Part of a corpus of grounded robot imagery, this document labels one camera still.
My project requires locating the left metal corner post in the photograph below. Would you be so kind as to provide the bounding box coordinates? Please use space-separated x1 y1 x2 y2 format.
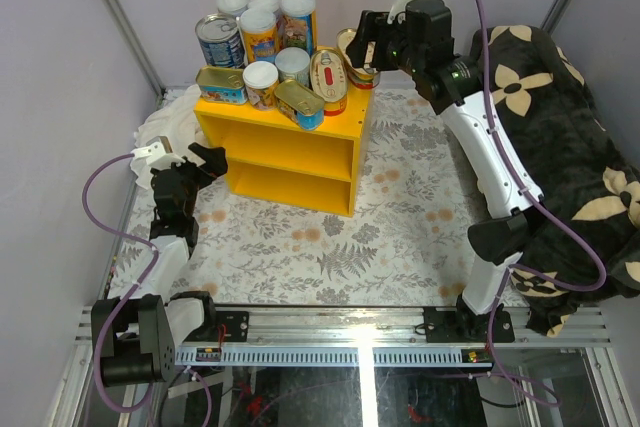
102 0 166 98

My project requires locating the yellow wooden shelf cabinet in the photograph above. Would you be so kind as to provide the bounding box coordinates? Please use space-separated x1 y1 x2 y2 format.
194 84 374 217

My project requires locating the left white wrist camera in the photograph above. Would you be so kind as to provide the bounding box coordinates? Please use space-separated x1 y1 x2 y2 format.
131 136 184 170

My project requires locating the orange blue tall canister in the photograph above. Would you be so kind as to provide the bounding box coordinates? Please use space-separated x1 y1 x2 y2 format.
239 8 280 63

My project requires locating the white orange snack canister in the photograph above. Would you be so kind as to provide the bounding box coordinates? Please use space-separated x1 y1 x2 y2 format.
216 0 249 18

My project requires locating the aluminium mounting rail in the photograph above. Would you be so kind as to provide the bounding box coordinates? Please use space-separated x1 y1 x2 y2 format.
100 298 610 384

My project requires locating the blue labelled gold-top can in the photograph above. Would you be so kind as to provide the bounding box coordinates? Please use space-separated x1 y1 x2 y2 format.
195 13 245 69

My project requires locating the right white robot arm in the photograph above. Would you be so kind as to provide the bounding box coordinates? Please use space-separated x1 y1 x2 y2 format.
346 0 543 342

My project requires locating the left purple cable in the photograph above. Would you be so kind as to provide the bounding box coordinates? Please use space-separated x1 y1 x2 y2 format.
81 154 161 415

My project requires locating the white lid small can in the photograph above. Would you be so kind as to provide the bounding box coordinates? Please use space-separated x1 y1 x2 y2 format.
243 61 279 111

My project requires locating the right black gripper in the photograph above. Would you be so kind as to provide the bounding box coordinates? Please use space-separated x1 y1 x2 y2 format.
344 10 423 77

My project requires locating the gold oval tin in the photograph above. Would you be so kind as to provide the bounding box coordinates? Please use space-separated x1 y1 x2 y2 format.
310 48 348 116
336 28 381 90

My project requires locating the white red snack canister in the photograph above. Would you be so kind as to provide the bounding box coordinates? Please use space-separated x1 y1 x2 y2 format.
247 0 281 15

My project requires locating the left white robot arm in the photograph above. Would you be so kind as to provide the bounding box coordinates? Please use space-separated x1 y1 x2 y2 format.
91 137 228 388

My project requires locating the gold rectangular tin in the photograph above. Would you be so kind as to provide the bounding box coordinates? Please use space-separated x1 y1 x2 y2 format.
275 79 325 131
196 65 248 105

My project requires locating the crumpled cream cloth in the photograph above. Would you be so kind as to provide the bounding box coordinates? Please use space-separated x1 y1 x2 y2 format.
134 84 209 165

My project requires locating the grey lid small can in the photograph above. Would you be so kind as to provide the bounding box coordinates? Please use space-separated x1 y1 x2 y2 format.
274 47 310 88

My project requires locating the clear jar colourful candy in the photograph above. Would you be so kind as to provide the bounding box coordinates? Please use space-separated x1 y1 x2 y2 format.
280 0 317 56

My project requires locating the black floral plush blanket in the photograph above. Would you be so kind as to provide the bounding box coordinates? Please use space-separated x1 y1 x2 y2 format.
471 25 639 337

